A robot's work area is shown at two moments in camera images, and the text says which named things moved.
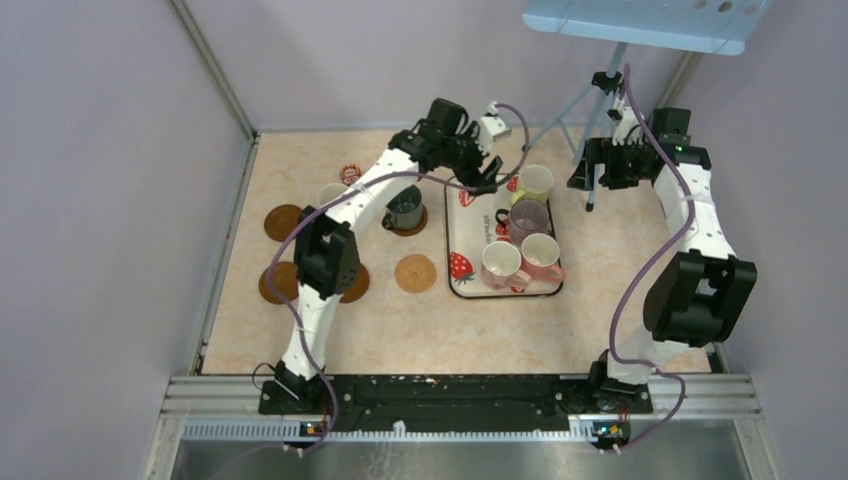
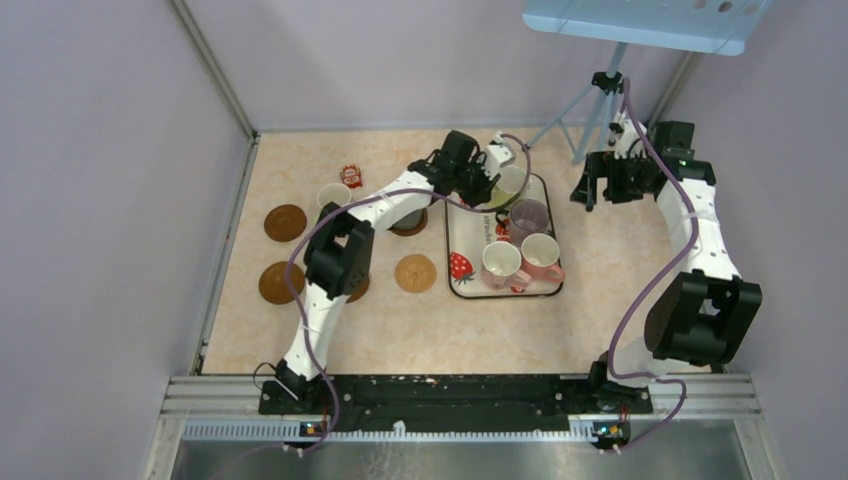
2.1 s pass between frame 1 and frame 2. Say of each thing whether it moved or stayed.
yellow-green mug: moved
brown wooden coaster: stayed
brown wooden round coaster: stayed
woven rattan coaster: stayed
